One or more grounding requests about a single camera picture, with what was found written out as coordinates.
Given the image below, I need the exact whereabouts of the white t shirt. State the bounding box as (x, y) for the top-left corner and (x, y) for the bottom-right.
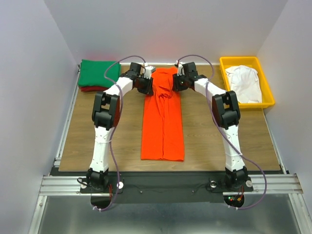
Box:
(225, 65), (262, 104)

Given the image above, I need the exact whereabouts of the orange t shirt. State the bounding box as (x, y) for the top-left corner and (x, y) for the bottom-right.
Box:
(141, 67), (185, 162)

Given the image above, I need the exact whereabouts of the folded dark red t shirt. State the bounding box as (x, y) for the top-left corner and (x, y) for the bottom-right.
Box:
(79, 86), (108, 93)

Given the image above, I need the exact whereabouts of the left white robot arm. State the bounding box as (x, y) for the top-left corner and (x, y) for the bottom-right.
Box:
(85, 62), (156, 192)

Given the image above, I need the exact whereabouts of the aluminium rail frame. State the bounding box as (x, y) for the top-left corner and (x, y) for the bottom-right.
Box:
(29, 174), (303, 234)

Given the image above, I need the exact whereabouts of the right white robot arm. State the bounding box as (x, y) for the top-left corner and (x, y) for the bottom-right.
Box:
(173, 61), (248, 190)

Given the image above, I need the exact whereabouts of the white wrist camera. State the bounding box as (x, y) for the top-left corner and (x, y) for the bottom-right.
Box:
(175, 61), (185, 76)
(143, 63), (156, 79)

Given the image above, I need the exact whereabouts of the folded green t shirt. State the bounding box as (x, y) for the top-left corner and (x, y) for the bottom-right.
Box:
(78, 59), (116, 88)

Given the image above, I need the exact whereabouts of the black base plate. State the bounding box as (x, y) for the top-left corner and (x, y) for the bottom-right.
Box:
(80, 171), (254, 204)

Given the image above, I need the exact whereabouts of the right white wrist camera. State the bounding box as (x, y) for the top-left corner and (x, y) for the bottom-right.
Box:
(175, 61), (185, 76)

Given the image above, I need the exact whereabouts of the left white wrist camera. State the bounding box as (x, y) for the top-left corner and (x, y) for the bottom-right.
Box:
(143, 63), (156, 79)

